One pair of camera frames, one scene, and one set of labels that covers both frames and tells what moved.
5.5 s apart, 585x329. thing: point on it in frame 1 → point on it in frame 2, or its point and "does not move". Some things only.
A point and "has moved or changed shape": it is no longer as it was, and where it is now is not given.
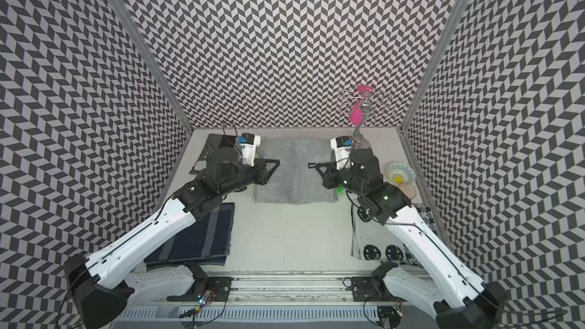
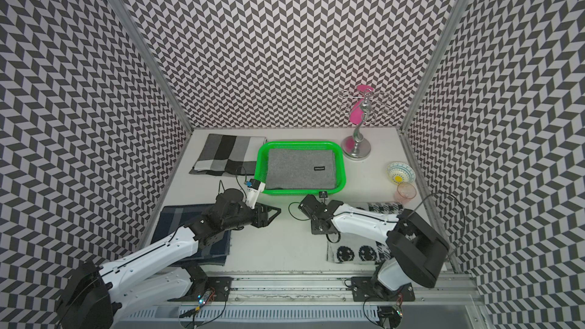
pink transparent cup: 408,189 does not move
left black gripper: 263,173 → 265,221
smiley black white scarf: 373,241 has moved or changed shape
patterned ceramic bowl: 399,172 does not move
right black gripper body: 343,177 → 316,230
